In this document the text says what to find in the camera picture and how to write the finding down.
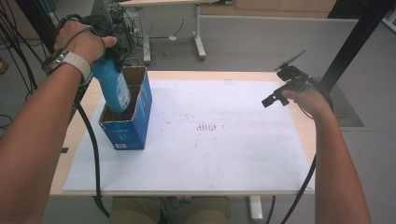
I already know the thick black gripper cable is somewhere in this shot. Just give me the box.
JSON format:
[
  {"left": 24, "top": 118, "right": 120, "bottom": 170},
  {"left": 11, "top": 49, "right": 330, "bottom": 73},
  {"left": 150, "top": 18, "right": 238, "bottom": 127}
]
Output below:
[
  {"left": 55, "top": 12, "right": 111, "bottom": 218},
  {"left": 279, "top": 154, "right": 318, "bottom": 224}
]

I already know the person's left hand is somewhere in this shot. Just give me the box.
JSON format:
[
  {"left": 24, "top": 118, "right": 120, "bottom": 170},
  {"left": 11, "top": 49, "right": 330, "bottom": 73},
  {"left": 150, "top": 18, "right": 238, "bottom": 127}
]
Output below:
[{"left": 53, "top": 20, "right": 119, "bottom": 68}]

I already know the wooden cabinet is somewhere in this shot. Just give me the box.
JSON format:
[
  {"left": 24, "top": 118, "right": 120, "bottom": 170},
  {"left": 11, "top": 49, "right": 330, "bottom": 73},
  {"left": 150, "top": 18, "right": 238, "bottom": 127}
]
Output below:
[{"left": 200, "top": 0, "right": 338, "bottom": 19}]

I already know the brown cardboard piece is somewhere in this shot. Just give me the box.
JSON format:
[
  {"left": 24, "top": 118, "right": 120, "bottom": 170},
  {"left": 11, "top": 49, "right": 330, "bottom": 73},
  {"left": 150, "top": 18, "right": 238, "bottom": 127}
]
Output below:
[{"left": 0, "top": 57, "right": 10, "bottom": 76}]

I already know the person's leg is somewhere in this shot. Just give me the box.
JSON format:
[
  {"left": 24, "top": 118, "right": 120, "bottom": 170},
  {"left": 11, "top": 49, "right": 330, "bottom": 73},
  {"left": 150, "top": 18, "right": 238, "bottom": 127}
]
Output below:
[
  {"left": 107, "top": 196, "right": 163, "bottom": 224},
  {"left": 186, "top": 196, "right": 232, "bottom": 224}
]

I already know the white table leg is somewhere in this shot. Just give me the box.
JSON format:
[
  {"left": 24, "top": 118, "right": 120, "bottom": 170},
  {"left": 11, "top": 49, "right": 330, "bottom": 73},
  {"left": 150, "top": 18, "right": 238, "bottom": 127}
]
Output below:
[{"left": 247, "top": 195, "right": 264, "bottom": 223}]

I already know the blue cardboard box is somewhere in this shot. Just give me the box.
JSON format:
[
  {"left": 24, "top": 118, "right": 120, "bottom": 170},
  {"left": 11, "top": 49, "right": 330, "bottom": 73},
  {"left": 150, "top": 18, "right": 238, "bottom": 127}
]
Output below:
[{"left": 98, "top": 65, "right": 153, "bottom": 151}]

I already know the white strap wristwatch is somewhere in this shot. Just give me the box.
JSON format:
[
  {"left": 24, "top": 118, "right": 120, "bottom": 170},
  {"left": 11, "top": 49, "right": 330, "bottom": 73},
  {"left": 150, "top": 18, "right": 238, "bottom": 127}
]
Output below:
[{"left": 41, "top": 48, "right": 93, "bottom": 87}]

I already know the person's left leg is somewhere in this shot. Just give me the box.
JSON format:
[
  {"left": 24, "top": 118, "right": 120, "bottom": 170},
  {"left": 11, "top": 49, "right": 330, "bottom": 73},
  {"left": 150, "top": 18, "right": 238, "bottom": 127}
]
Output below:
[{"left": 107, "top": 196, "right": 163, "bottom": 224}]

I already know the grey floor mat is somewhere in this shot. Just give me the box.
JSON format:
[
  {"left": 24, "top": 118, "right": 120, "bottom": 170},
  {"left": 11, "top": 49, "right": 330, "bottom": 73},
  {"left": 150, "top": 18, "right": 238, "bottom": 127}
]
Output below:
[{"left": 330, "top": 83, "right": 365, "bottom": 128}]

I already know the blue plastic bottle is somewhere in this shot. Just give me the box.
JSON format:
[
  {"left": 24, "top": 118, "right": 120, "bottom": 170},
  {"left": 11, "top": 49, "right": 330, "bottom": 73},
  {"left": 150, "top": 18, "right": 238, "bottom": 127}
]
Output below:
[{"left": 91, "top": 57, "right": 133, "bottom": 114}]

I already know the black metal post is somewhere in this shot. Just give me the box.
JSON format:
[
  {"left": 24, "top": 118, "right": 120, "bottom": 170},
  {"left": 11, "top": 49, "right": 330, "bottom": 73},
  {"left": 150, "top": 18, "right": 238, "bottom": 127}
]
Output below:
[
  {"left": 318, "top": 0, "right": 395, "bottom": 91},
  {"left": 14, "top": 0, "right": 92, "bottom": 104}
]

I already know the thin grey cable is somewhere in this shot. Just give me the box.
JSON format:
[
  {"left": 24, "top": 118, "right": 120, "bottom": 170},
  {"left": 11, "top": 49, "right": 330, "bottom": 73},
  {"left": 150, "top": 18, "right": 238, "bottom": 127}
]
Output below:
[{"left": 63, "top": 27, "right": 106, "bottom": 52}]

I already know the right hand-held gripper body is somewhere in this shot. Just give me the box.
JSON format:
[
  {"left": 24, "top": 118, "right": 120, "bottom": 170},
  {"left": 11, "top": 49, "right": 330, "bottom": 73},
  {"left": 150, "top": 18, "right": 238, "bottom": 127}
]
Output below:
[{"left": 274, "top": 47, "right": 313, "bottom": 93}]

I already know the black computer tower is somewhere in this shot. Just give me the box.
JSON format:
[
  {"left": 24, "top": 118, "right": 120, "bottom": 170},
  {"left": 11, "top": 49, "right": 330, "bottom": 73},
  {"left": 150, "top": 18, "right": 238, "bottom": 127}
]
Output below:
[{"left": 106, "top": 7, "right": 135, "bottom": 54}]

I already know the person's right hand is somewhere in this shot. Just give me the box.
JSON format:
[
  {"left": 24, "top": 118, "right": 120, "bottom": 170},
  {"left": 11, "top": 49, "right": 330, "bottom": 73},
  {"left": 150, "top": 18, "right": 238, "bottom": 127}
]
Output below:
[{"left": 280, "top": 84, "right": 334, "bottom": 121}]

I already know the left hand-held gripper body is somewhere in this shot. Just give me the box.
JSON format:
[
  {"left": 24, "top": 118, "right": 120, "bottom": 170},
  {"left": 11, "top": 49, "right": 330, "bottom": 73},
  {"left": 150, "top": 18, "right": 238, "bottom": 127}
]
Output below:
[{"left": 81, "top": 0, "right": 126, "bottom": 68}]

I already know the tangle of black cables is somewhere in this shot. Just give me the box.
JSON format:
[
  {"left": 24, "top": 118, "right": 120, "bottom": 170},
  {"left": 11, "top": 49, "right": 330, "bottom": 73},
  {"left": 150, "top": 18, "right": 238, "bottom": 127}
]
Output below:
[{"left": 0, "top": 0, "right": 144, "bottom": 132}]

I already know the person's right leg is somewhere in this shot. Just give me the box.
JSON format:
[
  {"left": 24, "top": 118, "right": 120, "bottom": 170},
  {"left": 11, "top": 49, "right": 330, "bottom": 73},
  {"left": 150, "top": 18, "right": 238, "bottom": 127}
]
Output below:
[{"left": 186, "top": 196, "right": 232, "bottom": 224}]

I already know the white desk in background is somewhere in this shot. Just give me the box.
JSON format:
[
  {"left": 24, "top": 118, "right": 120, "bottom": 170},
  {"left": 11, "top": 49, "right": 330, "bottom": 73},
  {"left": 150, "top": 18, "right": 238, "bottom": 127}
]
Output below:
[{"left": 119, "top": 0, "right": 233, "bottom": 65}]

